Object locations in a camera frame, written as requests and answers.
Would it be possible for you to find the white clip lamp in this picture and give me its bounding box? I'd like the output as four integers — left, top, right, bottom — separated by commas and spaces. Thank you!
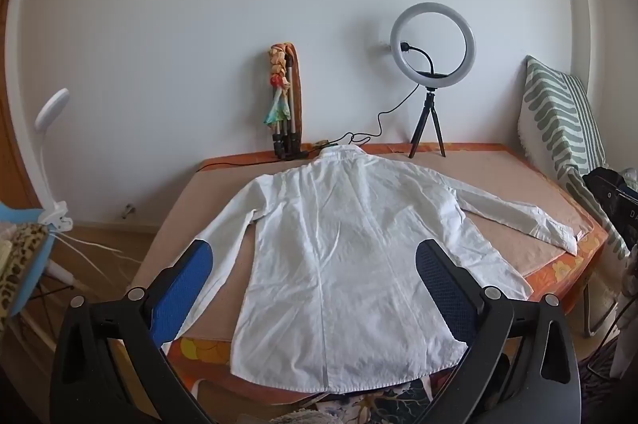
34, 88, 75, 233

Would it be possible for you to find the white ring light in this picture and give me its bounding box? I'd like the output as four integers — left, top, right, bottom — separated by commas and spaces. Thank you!
390, 2, 477, 92

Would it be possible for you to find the small black tripod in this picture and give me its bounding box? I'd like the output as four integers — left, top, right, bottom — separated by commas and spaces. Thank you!
408, 87, 447, 160

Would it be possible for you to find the blue chair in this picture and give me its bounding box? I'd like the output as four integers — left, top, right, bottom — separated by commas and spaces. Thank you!
0, 205, 58, 320

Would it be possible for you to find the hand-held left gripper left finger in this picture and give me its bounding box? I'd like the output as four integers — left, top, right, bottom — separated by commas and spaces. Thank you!
50, 239, 220, 424

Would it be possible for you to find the metal chair frame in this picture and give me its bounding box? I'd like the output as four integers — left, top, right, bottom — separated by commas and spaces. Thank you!
583, 274, 624, 337

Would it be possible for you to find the wooden door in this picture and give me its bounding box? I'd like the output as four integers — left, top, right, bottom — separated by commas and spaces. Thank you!
0, 0, 37, 211

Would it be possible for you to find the leopard print cloth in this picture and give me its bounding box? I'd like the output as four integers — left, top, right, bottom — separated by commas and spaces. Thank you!
0, 227, 51, 330

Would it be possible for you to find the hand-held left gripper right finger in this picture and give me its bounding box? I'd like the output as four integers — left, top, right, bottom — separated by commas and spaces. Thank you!
415, 239, 582, 424

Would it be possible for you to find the beige blanket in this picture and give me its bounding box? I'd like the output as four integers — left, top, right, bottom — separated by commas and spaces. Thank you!
132, 153, 597, 345

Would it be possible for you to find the colourful scarf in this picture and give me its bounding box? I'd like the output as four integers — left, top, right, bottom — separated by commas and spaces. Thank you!
263, 42, 295, 126

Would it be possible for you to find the dark printed cloth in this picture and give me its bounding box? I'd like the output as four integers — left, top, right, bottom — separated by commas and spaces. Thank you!
309, 379, 434, 424

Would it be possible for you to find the green white patterned cushion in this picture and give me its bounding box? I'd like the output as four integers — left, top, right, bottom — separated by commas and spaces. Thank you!
518, 55, 631, 260

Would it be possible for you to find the white lamp cable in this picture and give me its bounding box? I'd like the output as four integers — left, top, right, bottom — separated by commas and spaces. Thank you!
54, 231, 146, 266

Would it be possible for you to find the folded silver tripod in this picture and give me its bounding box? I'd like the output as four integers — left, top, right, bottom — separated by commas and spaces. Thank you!
272, 55, 305, 160

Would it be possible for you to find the white long-sleeved shirt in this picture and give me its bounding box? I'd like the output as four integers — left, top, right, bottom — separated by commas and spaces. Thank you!
174, 145, 579, 392

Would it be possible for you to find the black power cable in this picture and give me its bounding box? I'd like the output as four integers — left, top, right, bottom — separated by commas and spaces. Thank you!
199, 82, 422, 170

